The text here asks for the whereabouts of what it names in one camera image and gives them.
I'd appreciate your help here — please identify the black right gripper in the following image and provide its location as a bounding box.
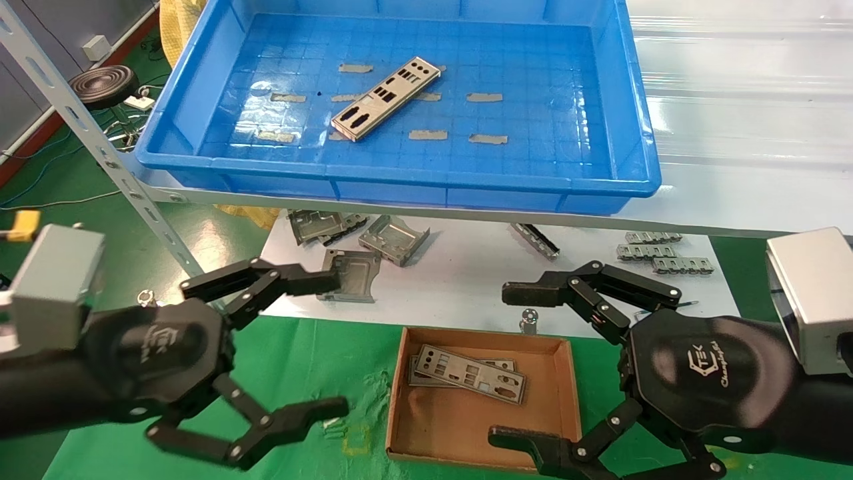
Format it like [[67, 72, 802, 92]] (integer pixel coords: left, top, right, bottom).
[[488, 260, 800, 480]]

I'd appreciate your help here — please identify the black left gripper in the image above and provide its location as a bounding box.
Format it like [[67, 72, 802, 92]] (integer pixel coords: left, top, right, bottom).
[[83, 258, 351, 471]]

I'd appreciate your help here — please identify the silver metal shield plate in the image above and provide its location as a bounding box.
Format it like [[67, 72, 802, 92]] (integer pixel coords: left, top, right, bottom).
[[331, 56, 442, 142], [415, 343, 527, 406], [408, 355, 517, 388]]

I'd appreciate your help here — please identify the grey metal tray-shaped plate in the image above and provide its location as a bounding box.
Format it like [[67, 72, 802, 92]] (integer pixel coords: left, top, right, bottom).
[[316, 249, 383, 304]]

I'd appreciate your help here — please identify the shallow cardboard box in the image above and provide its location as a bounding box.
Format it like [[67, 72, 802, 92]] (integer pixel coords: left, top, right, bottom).
[[385, 325, 582, 471]]

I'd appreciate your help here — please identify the blue plastic tray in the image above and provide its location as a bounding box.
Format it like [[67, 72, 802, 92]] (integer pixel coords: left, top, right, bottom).
[[135, 0, 662, 215]]

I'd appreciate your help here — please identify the green table cloth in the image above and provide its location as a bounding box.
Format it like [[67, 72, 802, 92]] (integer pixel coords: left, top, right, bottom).
[[41, 308, 853, 480]]

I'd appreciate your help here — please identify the flat grey metal part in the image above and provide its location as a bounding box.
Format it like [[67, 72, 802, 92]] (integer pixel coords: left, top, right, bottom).
[[322, 213, 369, 242]]

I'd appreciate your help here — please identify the perforated grey shelf upright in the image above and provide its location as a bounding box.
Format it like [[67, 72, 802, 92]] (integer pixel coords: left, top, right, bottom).
[[0, 0, 213, 275]]

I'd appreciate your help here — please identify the black round disc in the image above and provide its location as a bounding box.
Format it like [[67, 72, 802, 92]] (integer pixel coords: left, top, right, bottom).
[[69, 65, 139, 111]]

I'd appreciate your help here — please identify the grey metal cage bracket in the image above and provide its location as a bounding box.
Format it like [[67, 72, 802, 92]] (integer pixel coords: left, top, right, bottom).
[[288, 210, 349, 246]]

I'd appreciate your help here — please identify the narrow grey metal rail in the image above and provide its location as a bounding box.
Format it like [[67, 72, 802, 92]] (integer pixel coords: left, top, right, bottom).
[[510, 222, 560, 261]]

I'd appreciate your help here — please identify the grey U-shaped metal bracket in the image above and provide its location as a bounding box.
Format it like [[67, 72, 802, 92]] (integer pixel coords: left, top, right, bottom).
[[359, 214, 431, 267]]

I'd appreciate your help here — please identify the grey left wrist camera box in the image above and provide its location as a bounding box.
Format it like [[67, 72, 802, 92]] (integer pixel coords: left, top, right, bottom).
[[10, 223, 106, 351]]

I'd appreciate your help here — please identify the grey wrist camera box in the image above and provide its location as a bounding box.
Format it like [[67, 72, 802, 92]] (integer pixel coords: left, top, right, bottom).
[[765, 227, 853, 377], [10, 223, 106, 351]]

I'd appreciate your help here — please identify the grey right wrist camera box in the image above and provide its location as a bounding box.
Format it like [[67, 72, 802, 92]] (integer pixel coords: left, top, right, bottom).
[[765, 227, 853, 377]]

